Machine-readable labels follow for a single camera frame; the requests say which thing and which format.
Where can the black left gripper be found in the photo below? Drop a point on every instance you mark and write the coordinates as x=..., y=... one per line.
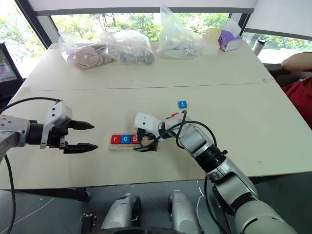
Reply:
x=54, y=137

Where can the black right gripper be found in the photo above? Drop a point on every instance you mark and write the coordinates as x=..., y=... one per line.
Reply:
x=152, y=143

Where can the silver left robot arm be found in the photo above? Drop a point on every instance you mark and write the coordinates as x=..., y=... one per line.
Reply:
x=14, y=132

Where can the person's bare forearm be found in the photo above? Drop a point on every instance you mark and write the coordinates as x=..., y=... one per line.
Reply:
x=298, y=62

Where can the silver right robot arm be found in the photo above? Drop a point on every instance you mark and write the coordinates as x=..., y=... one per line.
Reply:
x=219, y=168

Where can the red letter b block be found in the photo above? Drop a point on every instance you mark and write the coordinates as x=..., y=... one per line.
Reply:
x=134, y=139

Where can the blue letter o block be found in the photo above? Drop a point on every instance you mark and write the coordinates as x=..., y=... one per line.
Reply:
x=125, y=139

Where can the wooden letter tray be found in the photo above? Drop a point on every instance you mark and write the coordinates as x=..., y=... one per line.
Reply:
x=122, y=146

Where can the red letter r block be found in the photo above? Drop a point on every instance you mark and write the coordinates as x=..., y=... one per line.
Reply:
x=115, y=139

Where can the blue letter t block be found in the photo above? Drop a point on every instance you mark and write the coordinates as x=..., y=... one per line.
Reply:
x=182, y=104

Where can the silver left robot leg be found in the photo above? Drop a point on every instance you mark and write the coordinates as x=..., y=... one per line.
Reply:
x=119, y=212

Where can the silver robot leg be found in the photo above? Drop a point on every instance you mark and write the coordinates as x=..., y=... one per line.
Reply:
x=182, y=212
x=119, y=212

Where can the silver right robot leg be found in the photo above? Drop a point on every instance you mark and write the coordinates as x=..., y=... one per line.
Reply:
x=182, y=212

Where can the dark rounded robot torso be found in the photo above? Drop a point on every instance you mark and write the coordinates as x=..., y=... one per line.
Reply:
x=141, y=231

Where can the plastic bag with pink cloth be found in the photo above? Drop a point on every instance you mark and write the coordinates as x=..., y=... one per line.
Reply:
x=84, y=57

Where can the plastic bag with grey items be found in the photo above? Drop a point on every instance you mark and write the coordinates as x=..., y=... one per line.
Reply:
x=132, y=50

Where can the black mesh chair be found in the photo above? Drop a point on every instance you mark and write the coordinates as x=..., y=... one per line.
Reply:
x=8, y=65

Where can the tall clear plastic bag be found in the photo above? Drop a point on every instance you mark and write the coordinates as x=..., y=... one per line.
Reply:
x=174, y=41

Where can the yellow and white plastic container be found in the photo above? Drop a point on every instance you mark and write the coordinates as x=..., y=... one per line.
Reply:
x=211, y=41

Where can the purple and white box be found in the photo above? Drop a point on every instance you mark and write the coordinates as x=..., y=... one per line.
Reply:
x=230, y=39

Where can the metal thermos bottle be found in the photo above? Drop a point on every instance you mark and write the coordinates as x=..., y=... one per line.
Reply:
x=259, y=46

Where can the person's red garment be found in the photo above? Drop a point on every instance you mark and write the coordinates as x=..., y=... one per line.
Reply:
x=302, y=97

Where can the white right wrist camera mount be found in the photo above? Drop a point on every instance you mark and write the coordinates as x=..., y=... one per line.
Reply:
x=147, y=122

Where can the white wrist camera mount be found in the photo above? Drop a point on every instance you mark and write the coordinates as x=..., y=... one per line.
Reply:
x=57, y=112
x=147, y=122

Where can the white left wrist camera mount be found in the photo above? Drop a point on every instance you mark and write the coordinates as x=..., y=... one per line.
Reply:
x=57, y=112

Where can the black table frame bar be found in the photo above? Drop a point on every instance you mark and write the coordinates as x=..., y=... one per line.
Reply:
x=61, y=193

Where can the dark window frame post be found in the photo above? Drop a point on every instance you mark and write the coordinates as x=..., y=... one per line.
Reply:
x=34, y=23

